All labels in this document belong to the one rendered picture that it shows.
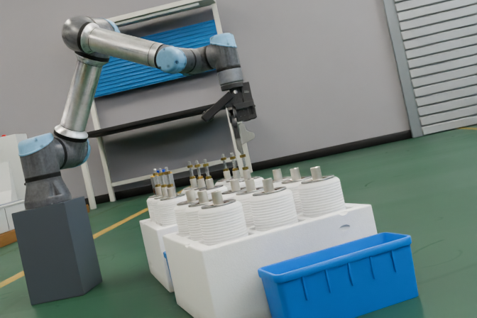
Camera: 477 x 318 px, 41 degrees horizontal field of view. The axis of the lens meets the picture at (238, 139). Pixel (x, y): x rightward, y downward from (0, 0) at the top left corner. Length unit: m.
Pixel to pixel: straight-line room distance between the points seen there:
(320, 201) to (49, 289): 1.07
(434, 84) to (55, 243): 5.30
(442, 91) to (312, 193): 5.55
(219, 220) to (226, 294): 0.15
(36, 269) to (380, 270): 1.22
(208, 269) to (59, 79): 6.27
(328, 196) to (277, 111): 5.50
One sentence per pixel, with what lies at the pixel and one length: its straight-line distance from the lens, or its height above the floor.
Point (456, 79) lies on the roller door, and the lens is 6.95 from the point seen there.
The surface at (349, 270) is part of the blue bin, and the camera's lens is 1.26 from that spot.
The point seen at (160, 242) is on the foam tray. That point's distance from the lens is 1.82.
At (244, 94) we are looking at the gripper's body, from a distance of 1.93.
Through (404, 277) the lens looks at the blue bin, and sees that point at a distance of 1.32.
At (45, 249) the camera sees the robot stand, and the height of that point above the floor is 0.17.
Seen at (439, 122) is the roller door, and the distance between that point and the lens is 6.89.
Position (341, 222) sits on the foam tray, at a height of 0.16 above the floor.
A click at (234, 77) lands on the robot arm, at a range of 1.91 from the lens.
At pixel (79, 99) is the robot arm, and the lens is 2.22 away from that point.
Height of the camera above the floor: 0.38
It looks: level
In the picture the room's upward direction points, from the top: 12 degrees counter-clockwise
